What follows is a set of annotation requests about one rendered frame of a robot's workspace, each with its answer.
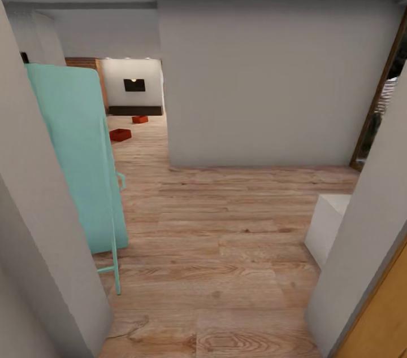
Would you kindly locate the cabinet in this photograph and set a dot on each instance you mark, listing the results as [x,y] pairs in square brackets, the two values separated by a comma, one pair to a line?
[135,110]

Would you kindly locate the wall mounted tv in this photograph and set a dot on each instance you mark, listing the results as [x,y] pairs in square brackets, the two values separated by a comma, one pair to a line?
[134,85]

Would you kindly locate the standing mirror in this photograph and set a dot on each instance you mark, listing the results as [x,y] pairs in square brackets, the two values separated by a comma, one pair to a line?
[72,106]

